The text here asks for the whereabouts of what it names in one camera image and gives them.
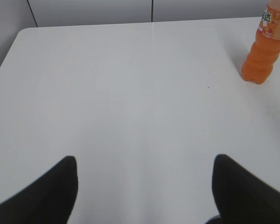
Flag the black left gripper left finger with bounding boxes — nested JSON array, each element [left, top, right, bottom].
[[0, 156, 78, 224]]

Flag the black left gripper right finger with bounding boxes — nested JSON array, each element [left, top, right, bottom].
[[211, 154, 280, 224]]

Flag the orange soda bottle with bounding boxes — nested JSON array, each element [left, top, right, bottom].
[[241, 0, 280, 84]]

